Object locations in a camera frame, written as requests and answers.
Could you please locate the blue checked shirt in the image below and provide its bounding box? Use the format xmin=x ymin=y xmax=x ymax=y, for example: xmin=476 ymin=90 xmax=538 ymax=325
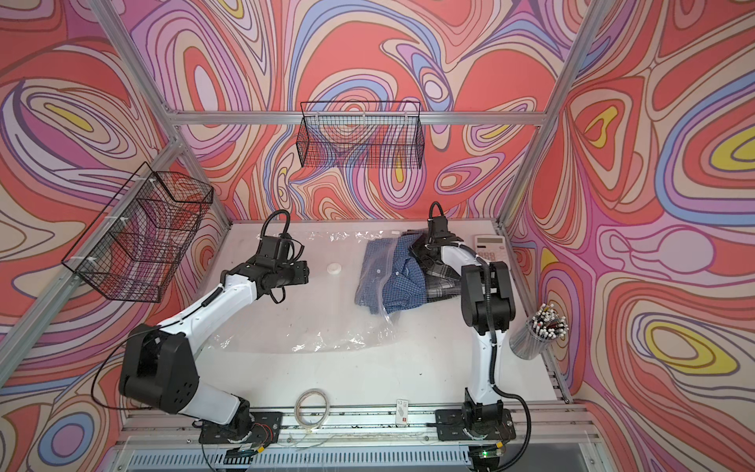
xmin=354 ymin=233 xmax=428 ymax=316

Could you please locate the clear plastic vacuum bag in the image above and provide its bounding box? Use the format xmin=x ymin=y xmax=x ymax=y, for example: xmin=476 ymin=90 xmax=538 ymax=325
xmin=206 ymin=221 xmax=402 ymax=354

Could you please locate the grey plaid shirt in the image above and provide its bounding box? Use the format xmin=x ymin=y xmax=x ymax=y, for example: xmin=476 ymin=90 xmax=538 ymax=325
xmin=405 ymin=231 xmax=461 ymax=303

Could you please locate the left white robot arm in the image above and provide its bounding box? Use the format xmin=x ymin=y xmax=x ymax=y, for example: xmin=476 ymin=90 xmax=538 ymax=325
xmin=118 ymin=232 xmax=309 ymax=433

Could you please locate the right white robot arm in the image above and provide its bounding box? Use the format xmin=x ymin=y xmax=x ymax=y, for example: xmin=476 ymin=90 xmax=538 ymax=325
xmin=410 ymin=216 xmax=516 ymax=424

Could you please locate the white pink calculator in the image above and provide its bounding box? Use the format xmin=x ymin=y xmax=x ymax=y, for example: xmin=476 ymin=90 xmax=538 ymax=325
xmin=473 ymin=234 xmax=510 ymax=264

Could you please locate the cup of pens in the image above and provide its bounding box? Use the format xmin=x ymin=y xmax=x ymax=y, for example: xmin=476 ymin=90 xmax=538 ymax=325
xmin=509 ymin=303 xmax=569 ymax=360

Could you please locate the small white tag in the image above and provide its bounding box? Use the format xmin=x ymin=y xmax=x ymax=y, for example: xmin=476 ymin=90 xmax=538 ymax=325
xmin=394 ymin=398 xmax=409 ymax=427

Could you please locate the left black wire basket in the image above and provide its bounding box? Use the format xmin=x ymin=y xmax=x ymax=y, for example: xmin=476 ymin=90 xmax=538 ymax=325
xmin=61 ymin=163 xmax=214 ymax=303

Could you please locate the black wire basket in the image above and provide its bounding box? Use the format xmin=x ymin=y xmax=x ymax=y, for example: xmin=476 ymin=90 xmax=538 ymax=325
xmin=296 ymin=100 xmax=425 ymax=170
xmin=61 ymin=163 xmax=214 ymax=303

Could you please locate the back black wire basket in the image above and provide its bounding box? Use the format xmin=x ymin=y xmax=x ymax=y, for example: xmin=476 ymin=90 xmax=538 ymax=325
xmin=296 ymin=100 xmax=425 ymax=170

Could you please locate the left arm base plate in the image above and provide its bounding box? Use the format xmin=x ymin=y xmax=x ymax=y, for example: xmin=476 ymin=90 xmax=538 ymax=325
xmin=199 ymin=411 xmax=283 ymax=446

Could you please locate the coiled white cable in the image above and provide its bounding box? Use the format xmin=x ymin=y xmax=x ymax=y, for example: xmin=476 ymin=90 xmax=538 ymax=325
xmin=294 ymin=388 xmax=330 ymax=431

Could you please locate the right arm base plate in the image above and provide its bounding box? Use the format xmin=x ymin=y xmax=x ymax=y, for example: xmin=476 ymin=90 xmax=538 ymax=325
xmin=433 ymin=408 xmax=517 ymax=444

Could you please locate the aluminium frame rail front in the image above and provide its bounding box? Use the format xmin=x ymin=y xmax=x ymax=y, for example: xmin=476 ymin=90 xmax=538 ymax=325
xmin=104 ymin=402 xmax=614 ymax=471

